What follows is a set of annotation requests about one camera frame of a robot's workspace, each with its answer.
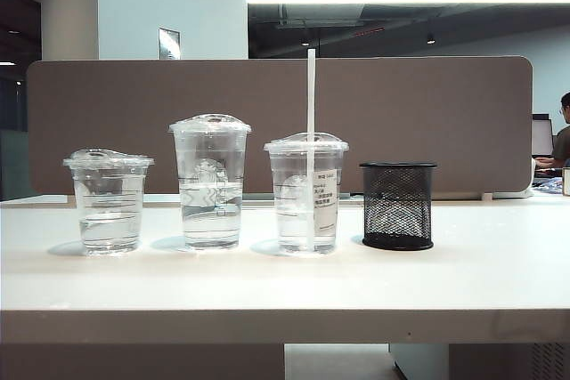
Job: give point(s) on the silver wall sign plate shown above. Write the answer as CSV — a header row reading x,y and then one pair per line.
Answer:
x,y
169,44

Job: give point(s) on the brown fabric desk partition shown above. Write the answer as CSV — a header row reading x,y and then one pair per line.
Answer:
x,y
401,113

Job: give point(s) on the white round pillar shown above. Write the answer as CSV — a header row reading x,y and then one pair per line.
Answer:
x,y
69,6

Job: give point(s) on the medium clear labelled plastic cup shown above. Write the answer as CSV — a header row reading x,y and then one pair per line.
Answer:
x,y
294,202

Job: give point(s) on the small clear plastic cup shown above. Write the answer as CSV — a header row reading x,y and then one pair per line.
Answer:
x,y
108,202

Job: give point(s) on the black mesh pen holder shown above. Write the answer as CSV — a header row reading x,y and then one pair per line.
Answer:
x,y
397,206

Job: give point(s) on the computer monitor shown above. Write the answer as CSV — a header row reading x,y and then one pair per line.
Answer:
x,y
542,136

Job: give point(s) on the white paper straw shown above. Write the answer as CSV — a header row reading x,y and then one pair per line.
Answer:
x,y
311,95

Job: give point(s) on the large clear plastic cup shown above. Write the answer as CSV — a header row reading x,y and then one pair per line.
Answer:
x,y
209,184

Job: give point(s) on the person in olive shirt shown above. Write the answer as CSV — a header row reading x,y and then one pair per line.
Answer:
x,y
562,142

